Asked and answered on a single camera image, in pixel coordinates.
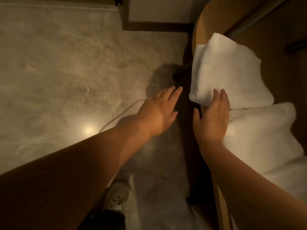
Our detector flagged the person's left hand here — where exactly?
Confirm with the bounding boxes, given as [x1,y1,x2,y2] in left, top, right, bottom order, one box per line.
[135,85,184,138]

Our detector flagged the person's right hand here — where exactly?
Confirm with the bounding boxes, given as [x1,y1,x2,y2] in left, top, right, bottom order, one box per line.
[193,88,231,151]

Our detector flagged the small white towel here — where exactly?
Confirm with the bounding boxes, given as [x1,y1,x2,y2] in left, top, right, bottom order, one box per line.
[189,33,275,111]

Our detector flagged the person's left forearm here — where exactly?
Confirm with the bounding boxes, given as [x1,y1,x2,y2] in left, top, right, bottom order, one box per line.
[0,112,154,230]

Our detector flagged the person's right forearm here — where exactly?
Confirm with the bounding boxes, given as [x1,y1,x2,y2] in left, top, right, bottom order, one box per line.
[200,141,307,230]

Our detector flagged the person's white shoe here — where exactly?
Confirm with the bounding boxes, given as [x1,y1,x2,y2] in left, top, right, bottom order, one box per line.
[105,181,132,213]

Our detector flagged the person's dark trousers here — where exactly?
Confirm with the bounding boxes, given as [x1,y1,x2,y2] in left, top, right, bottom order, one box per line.
[79,209,126,230]

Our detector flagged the wooden vanity cabinet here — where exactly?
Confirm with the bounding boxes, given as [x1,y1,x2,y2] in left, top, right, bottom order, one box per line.
[192,0,307,230]

